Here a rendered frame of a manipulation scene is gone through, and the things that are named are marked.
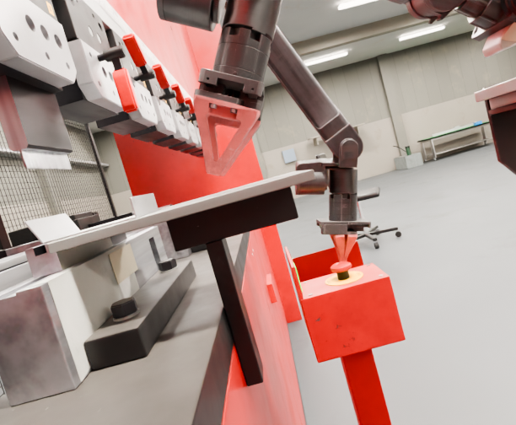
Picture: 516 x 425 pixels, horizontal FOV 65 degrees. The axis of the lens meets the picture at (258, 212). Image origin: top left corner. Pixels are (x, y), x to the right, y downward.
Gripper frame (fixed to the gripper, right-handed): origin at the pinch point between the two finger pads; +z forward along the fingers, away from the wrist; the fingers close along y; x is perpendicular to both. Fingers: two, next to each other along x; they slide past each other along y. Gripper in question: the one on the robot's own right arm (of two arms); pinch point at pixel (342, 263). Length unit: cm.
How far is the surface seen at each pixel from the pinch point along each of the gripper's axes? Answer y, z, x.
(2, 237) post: 110, 3, -61
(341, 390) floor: -18, 75, -88
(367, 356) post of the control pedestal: -3.5, 16.8, 7.2
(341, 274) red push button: 2.2, -0.1, 10.1
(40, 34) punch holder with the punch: 41, -33, 38
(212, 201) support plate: 22, -16, 45
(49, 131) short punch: 42, -23, 36
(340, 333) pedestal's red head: 3.2, 9.4, 14.3
